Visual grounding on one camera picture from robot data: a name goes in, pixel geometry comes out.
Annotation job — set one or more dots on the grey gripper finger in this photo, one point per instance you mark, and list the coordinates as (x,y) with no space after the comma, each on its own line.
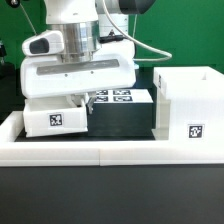
(89,104)

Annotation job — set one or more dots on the black camera stand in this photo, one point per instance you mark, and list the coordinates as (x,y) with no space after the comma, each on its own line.
(6,68)

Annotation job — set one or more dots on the white foam border frame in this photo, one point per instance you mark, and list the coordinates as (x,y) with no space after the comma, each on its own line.
(99,153)

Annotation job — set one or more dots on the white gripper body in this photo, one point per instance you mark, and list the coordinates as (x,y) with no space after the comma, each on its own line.
(43,74)

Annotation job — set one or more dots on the white front drawer tray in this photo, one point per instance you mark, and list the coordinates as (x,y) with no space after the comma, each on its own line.
(54,116)

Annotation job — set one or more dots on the white drawer cabinet box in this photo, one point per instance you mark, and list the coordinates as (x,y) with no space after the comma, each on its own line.
(189,104)

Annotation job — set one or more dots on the white marker tag sheet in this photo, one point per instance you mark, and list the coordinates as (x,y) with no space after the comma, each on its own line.
(123,96)

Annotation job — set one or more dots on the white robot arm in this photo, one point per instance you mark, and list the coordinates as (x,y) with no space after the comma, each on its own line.
(76,56)

